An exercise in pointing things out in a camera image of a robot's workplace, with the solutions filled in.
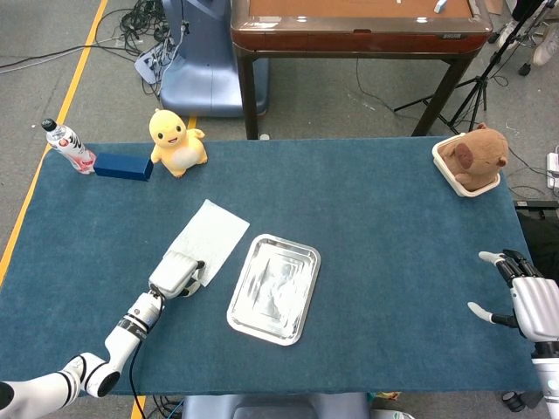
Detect person in dark clothes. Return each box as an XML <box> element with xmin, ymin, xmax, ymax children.
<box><xmin>497</xmin><ymin>0</ymin><xmax>559</xmax><ymax>66</ymax></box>

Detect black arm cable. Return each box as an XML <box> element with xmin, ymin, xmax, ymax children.
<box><xmin>128</xmin><ymin>285</ymin><xmax>166</xmax><ymax>419</ymax></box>

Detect black floor cable bundle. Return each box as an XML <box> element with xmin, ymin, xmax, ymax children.
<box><xmin>117</xmin><ymin>0</ymin><xmax>184</xmax><ymax>97</ymax></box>

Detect yellow plush dinosaur toy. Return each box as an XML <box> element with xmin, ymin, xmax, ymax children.
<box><xmin>148</xmin><ymin>108</ymin><xmax>208</xmax><ymax>178</ymax></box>

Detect grey-blue robot torso base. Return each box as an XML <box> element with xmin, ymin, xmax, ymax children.
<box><xmin>181</xmin><ymin>391</ymin><xmax>372</xmax><ymax>419</ymax></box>

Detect brown capybara plush toy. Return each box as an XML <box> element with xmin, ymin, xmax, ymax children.
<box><xmin>438</xmin><ymin>122</ymin><xmax>510</xmax><ymax>192</ymax></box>

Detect dark blue box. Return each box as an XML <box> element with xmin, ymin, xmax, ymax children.
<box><xmin>93</xmin><ymin>152</ymin><xmax>155</xmax><ymax>182</ymax></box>

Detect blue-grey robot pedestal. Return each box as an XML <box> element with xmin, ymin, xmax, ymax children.
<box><xmin>159</xmin><ymin>0</ymin><xmax>270</xmax><ymax>118</ymax></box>

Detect white paper sheet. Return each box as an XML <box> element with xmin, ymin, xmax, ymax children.
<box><xmin>171</xmin><ymin>199</ymin><xmax>251</xmax><ymax>288</ymax></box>

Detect silver metal tray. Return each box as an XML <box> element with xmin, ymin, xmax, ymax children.
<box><xmin>226</xmin><ymin>233</ymin><xmax>322</xmax><ymax>347</ymax></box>

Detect blue felt table cover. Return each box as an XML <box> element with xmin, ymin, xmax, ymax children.
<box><xmin>0</xmin><ymin>137</ymin><xmax>556</xmax><ymax>396</ymax></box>

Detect white power strip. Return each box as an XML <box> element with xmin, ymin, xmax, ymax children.
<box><xmin>546</xmin><ymin>151</ymin><xmax>559</xmax><ymax>189</ymax></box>

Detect brown wooden mahjong table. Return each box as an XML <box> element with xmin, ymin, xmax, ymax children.
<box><xmin>230</xmin><ymin>0</ymin><xmax>493</xmax><ymax>141</ymax></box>

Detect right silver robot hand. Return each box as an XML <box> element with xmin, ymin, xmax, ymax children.
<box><xmin>466</xmin><ymin>249</ymin><xmax>559</xmax><ymax>342</ymax></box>

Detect black tripod stand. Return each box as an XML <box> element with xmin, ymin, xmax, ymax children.
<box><xmin>392</xmin><ymin>0</ymin><xmax>559</xmax><ymax>134</ymax></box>

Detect cream plastic basket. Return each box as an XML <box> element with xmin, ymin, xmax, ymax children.
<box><xmin>431</xmin><ymin>133</ymin><xmax>501</xmax><ymax>198</ymax></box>

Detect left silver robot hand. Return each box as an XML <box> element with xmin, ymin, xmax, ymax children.
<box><xmin>148</xmin><ymin>249</ymin><xmax>206</xmax><ymax>300</ymax></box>

